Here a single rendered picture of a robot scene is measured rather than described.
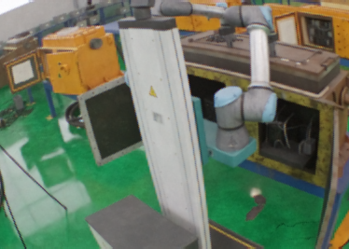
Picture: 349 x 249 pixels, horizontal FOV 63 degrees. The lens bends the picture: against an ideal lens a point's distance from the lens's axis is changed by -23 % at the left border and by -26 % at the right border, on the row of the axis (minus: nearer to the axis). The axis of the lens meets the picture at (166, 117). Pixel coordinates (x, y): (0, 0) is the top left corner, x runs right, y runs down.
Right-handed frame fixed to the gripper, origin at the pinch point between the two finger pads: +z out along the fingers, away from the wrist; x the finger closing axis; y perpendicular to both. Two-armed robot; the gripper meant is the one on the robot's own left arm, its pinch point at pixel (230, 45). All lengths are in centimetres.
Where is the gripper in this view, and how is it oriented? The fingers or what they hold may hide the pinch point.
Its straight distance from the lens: 232.9
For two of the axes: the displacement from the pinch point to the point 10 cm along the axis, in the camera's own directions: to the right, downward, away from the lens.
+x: -7.5, 4.0, -5.2
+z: 1.8, 8.9, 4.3
